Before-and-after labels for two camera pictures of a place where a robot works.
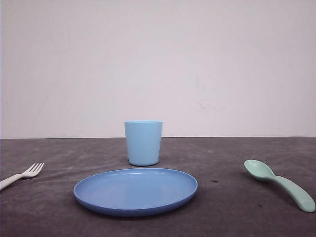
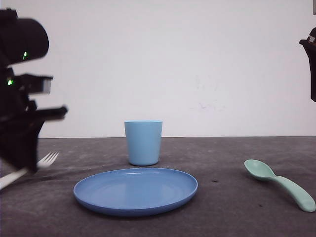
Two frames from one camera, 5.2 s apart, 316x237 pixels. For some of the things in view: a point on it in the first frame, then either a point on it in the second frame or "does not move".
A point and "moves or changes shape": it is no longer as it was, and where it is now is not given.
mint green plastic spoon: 259,170 does not move
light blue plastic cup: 143,141 does not move
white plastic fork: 8,180 moves or changes shape
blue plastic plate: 135,192 does not move
